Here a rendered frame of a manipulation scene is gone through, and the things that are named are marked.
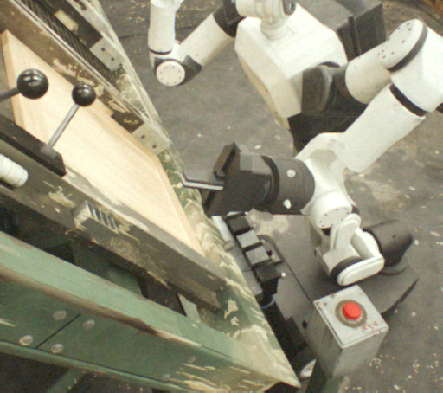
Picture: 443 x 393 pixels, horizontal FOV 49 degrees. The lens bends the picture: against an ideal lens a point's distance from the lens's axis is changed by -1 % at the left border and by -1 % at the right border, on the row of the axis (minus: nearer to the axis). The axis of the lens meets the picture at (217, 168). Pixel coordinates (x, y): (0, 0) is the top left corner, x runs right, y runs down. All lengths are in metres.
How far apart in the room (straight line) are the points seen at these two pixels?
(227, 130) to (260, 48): 1.86
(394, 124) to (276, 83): 0.39
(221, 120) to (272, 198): 2.30
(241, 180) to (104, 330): 0.27
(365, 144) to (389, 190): 1.99
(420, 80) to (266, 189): 0.26
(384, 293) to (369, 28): 1.24
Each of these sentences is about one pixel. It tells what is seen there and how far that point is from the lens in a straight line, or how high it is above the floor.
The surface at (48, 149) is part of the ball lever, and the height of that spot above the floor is 1.40.
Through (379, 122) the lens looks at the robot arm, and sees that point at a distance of 0.74.
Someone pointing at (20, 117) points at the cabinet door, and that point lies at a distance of 0.89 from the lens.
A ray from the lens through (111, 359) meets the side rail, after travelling 0.72.
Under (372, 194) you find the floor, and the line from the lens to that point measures 2.69.
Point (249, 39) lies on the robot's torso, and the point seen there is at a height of 1.31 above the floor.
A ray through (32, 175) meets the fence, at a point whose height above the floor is 1.37.
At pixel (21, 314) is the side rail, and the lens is 0.58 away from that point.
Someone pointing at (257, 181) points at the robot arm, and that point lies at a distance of 0.71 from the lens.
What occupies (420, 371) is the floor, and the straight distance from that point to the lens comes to 2.19.
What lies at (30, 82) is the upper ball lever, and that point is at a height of 1.55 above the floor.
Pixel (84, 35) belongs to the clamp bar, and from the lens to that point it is 1.79.
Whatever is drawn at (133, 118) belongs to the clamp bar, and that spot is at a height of 1.05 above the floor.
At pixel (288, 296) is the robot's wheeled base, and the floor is 0.19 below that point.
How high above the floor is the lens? 1.87
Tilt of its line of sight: 44 degrees down
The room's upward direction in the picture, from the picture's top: straight up
